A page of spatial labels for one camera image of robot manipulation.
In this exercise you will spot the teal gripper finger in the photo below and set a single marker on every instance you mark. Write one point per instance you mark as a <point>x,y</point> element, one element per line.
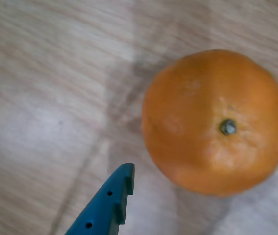
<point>99,210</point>

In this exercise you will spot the deep orange fruit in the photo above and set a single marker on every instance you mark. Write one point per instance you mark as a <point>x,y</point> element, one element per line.
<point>202,110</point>

